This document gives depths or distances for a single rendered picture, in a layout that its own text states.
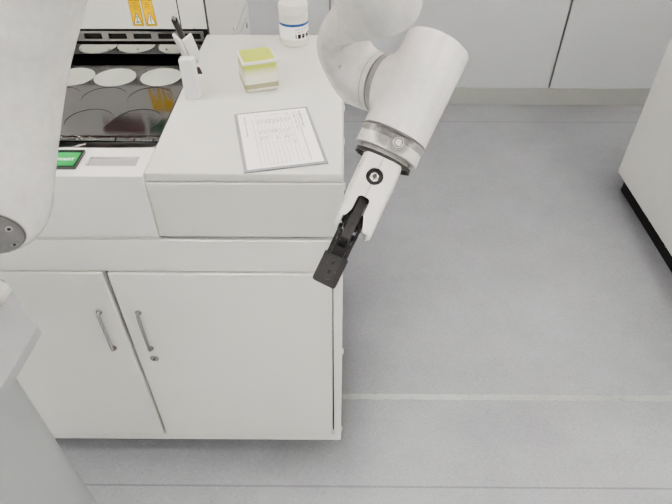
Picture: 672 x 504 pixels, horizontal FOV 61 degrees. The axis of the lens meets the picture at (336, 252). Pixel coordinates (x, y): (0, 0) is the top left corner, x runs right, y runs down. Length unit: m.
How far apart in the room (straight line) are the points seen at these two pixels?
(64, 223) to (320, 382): 0.68
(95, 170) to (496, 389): 1.35
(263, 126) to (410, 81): 0.48
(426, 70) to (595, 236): 1.93
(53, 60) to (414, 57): 0.39
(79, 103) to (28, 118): 0.85
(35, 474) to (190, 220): 0.57
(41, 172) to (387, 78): 0.40
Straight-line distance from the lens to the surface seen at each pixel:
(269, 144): 1.07
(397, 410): 1.81
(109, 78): 1.56
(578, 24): 3.34
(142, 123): 1.34
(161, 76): 1.53
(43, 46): 0.58
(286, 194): 1.01
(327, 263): 0.70
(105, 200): 1.10
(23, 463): 1.26
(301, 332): 1.27
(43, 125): 0.63
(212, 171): 1.02
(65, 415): 1.70
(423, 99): 0.70
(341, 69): 0.73
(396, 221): 2.42
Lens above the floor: 1.52
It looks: 42 degrees down
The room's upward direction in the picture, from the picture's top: straight up
